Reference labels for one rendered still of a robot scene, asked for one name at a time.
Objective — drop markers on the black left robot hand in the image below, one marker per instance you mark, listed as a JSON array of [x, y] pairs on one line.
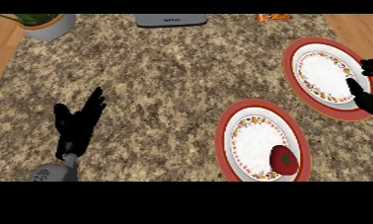
[[77, 126]]

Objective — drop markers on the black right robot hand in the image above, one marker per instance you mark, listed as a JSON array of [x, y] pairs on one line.
[[360, 94]]

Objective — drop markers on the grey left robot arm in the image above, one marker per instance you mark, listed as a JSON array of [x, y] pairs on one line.
[[58, 171]]

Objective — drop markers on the red rimmed patterned plate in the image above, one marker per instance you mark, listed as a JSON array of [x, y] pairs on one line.
[[253, 142], [324, 76]]

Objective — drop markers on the red tomato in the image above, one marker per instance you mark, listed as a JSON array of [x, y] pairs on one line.
[[284, 159]]

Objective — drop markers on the orange snack bag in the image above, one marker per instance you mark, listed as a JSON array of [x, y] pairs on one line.
[[273, 16]]

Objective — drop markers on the grey potted green plant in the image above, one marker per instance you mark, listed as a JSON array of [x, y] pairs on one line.
[[46, 24]]

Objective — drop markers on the grey toaster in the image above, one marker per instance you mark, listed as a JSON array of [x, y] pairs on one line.
[[170, 20]]

